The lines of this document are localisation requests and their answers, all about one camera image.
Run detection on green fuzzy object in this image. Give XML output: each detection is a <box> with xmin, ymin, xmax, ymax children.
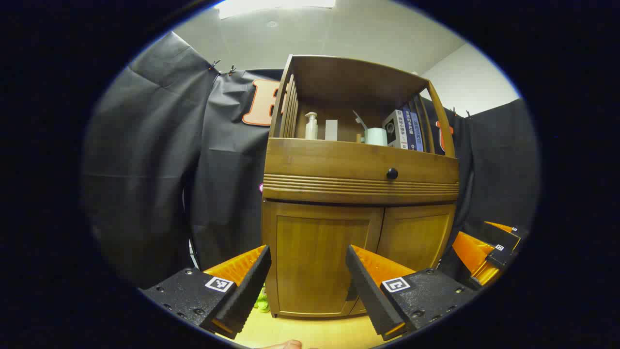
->
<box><xmin>253</xmin><ymin>286</ymin><xmax>271</xmax><ymax>314</ymax></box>

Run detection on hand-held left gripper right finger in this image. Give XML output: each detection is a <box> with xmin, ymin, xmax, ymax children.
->
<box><xmin>345</xmin><ymin>245</ymin><xmax>480</xmax><ymax>341</ymax></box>

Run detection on light blue book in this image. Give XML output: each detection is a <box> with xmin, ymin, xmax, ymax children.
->
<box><xmin>412</xmin><ymin>111</ymin><xmax>424</xmax><ymax>152</ymax></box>

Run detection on white cup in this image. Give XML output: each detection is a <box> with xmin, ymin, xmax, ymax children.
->
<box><xmin>364</xmin><ymin>127</ymin><xmax>388</xmax><ymax>146</ymax></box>

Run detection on ceiling light panel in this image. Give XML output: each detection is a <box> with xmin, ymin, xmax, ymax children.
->
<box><xmin>216</xmin><ymin>0</ymin><xmax>336</xmax><ymax>20</ymax></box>

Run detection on wooden cabinet door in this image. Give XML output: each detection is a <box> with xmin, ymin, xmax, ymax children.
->
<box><xmin>349</xmin><ymin>204</ymin><xmax>457</xmax><ymax>316</ymax></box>
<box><xmin>264</xmin><ymin>201</ymin><xmax>385</xmax><ymax>318</ymax></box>

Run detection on dark blue book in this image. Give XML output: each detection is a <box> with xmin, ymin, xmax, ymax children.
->
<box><xmin>403</xmin><ymin>107</ymin><xmax>417</xmax><ymax>151</ymax></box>

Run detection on wooden double-door shoe cabinet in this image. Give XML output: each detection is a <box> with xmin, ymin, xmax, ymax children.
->
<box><xmin>261</xmin><ymin>54</ymin><xmax>461</xmax><ymax>319</ymax></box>

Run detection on white book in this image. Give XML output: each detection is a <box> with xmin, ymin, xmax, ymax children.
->
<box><xmin>382</xmin><ymin>109</ymin><xmax>408</xmax><ymax>149</ymax></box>

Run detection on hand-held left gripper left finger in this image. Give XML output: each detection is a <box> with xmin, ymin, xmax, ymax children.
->
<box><xmin>140</xmin><ymin>245</ymin><xmax>272</xmax><ymax>340</ymax></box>

